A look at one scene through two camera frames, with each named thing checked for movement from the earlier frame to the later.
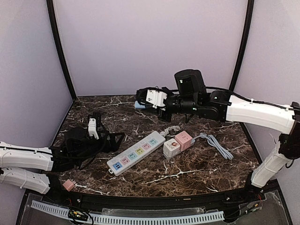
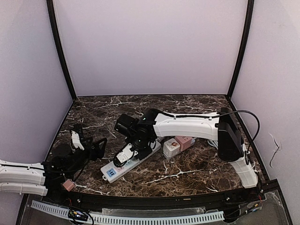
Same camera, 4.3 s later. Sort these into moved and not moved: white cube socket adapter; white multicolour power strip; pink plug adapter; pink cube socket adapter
Moved: white multicolour power strip
Not moved: pink plug adapter; white cube socket adapter; pink cube socket adapter
